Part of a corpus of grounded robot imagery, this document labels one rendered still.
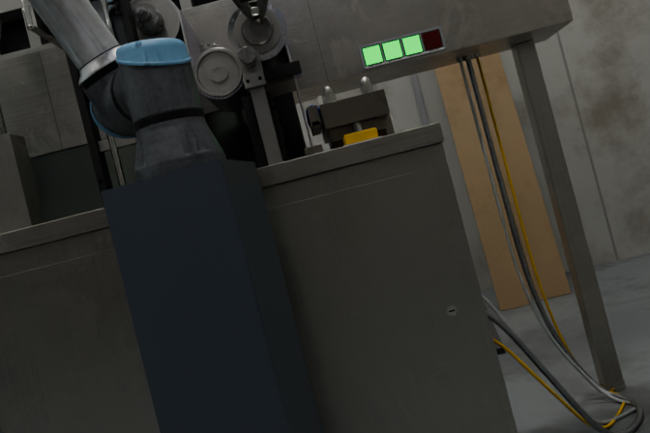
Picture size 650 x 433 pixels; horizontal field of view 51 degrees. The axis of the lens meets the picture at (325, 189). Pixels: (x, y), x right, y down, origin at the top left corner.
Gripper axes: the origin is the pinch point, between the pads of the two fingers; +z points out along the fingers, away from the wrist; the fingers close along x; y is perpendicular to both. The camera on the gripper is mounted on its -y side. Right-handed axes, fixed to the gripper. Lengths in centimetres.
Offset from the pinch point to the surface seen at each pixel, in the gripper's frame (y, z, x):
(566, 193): -15, 81, -80
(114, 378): -69, 28, 46
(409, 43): 17, 33, -41
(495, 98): 142, 189, -119
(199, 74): -4.1, 9.1, 17.2
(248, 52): -9.9, 2.0, 3.9
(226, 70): -4.9, 9.1, 10.4
